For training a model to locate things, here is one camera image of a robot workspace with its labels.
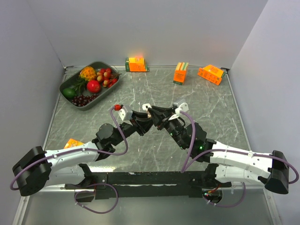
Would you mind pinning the white earbud charging case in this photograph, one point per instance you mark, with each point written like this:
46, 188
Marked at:
145, 107

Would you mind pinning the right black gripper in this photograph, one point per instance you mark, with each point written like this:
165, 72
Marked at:
157, 117

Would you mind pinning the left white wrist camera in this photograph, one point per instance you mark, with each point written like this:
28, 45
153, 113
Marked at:
124, 112

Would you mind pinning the green lime toy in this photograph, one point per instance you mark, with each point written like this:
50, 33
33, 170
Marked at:
69, 93

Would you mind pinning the dark grape bunch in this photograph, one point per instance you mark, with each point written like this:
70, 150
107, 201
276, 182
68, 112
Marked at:
82, 100

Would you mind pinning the red apple toy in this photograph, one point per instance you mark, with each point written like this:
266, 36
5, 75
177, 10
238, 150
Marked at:
93, 86

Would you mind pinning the orange sponge box back middle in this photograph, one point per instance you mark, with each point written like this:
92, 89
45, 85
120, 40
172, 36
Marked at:
180, 73

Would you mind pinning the orange sponge box back left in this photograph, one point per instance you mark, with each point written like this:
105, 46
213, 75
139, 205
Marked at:
136, 64

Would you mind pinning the orange sponge box back right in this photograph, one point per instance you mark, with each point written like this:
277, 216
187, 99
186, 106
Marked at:
211, 73

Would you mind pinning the red lychee bunch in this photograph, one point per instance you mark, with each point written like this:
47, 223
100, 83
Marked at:
107, 78

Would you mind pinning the orange pineapple toy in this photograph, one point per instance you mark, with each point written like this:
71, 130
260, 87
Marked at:
88, 73

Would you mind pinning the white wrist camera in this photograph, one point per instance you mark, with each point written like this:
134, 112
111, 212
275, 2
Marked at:
179, 105
124, 112

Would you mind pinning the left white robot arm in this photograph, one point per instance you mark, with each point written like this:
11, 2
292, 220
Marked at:
40, 168

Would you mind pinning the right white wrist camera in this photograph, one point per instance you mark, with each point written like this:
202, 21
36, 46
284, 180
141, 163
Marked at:
179, 105

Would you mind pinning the orange sponge box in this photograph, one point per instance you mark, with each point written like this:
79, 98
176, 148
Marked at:
211, 73
136, 64
180, 73
72, 143

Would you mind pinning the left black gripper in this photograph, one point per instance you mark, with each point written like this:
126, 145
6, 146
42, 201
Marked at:
138, 123

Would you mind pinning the grey fruit tray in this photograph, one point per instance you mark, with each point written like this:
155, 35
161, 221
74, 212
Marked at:
79, 85

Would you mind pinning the orange sponge box front left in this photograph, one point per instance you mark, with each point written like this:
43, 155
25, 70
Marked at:
72, 143

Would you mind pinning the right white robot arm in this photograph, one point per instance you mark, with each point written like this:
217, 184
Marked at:
226, 163

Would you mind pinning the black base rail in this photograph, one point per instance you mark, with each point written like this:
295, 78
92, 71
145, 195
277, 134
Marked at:
149, 184

